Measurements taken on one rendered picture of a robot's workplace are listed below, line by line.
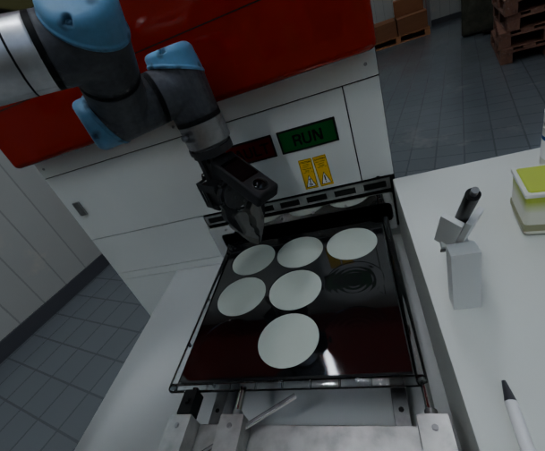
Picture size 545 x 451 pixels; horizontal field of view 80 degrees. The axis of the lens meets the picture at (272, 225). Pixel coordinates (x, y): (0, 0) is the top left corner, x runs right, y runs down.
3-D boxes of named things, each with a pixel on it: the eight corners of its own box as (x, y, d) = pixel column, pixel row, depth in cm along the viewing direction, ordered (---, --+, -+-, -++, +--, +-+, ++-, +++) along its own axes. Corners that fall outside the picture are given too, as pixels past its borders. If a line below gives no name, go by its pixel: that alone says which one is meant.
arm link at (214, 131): (229, 108, 52) (190, 131, 48) (240, 135, 54) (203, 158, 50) (205, 112, 57) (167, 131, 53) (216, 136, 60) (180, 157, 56)
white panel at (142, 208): (126, 274, 101) (38, 158, 81) (401, 227, 76) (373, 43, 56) (121, 281, 99) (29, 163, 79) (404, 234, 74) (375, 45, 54)
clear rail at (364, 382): (173, 387, 52) (168, 381, 51) (427, 378, 40) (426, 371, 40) (169, 395, 51) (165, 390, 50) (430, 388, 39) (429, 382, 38)
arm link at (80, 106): (47, 69, 39) (132, 38, 42) (82, 123, 49) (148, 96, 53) (80, 119, 38) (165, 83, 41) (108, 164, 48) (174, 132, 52)
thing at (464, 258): (437, 276, 43) (429, 191, 36) (469, 272, 42) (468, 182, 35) (449, 312, 38) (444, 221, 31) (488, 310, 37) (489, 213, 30)
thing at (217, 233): (225, 253, 87) (209, 225, 82) (396, 224, 74) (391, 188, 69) (223, 258, 86) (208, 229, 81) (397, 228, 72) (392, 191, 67)
